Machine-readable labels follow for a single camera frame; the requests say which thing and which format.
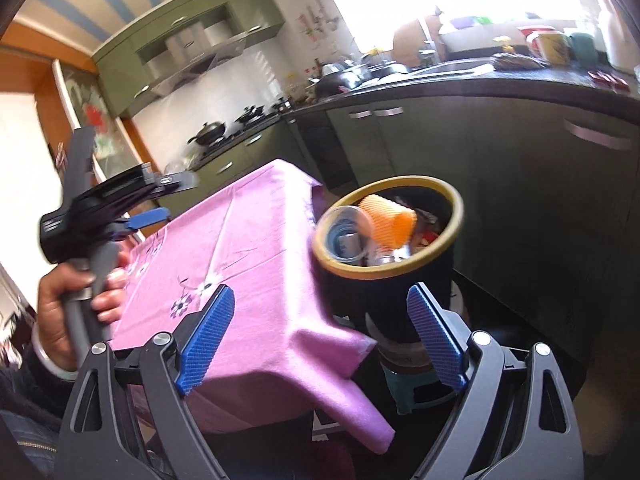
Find black bin with yellow rim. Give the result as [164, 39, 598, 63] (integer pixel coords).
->
[311, 176, 466, 356]

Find gas stove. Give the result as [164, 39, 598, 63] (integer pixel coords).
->
[197, 110, 281, 153]

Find teal mug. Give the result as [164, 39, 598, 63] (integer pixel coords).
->
[570, 32, 596, 63]

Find steel range hood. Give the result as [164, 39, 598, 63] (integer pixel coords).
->
[145, 15, 248, 96]

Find green cabinets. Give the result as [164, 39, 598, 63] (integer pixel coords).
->
[192, 92, 640, 361]
[92, 0, 287, 118]

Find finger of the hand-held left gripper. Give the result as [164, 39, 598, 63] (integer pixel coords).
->
[145, 169, 201, 196]
[112, 206, 172, 241]

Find teal plastic stool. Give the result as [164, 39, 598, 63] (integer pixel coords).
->
[386, 355, 471, 416]

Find green upper cabinets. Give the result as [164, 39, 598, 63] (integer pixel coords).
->
[92, 0, 287, 118]

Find clear plastic cup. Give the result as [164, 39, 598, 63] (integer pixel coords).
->
[316, 204, 373, 262]

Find person's left forearm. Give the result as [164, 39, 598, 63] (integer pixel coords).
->
[0, 355, 76, 480]

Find person's left hand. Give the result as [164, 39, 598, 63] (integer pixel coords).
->
[37, 260, 130, 372]

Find large black wok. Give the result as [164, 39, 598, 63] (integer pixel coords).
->
[314, 72, 361, 98]

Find white plastic jug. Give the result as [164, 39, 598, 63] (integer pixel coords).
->
[595, 0, 640, 73]

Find wooden cutting board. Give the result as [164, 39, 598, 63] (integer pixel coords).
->
[392, 17, 441, 68]

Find dark kitchen countertop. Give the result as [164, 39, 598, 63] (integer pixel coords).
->
[285, 57, 640, 126]

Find small red packets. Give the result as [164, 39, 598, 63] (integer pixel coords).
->
[587, 70, 631, 92]

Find glass sliding door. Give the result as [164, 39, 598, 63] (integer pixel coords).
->
[50, 57, 161, 181]

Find black lidded wok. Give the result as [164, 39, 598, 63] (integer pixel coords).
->
[187, 121, 227, 147]

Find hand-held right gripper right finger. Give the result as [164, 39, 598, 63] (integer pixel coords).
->
[406, 282, 586, 480]

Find brown dish cloth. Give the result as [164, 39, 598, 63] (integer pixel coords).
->
[492, 52, 546, 71]

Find green lower cabinets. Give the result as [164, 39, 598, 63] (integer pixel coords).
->
[192, 92, 640, 361]

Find white bangle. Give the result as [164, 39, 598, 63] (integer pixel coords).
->
[31, 327, 78, 381]

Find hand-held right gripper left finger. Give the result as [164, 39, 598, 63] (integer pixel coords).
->
[59, 282, 236, 480]

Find steel faucet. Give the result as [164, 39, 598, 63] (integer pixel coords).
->
[420, 15, 438, 66]

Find orange foam net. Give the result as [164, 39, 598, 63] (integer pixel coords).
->
[359, 194, 418, 250]

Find pink floral tablecloth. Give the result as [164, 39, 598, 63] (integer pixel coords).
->
[107, 159, 396, 456]

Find steel sink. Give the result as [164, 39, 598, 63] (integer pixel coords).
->
[415, 57, 493, 78]

